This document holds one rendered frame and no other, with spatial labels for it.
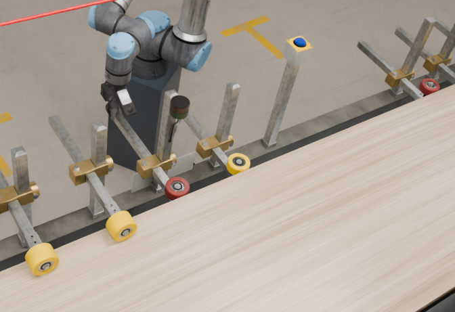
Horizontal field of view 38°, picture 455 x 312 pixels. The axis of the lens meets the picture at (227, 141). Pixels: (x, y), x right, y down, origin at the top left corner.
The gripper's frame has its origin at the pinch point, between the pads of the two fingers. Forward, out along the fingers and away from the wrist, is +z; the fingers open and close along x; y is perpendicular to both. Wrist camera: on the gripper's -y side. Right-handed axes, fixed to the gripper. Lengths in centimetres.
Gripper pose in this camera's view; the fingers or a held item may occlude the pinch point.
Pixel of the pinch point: (116, 120)
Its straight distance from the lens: 245.7
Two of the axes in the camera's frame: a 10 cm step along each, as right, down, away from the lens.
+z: -1.9, 6.5, 7.3
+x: -8.2, 3.0, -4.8
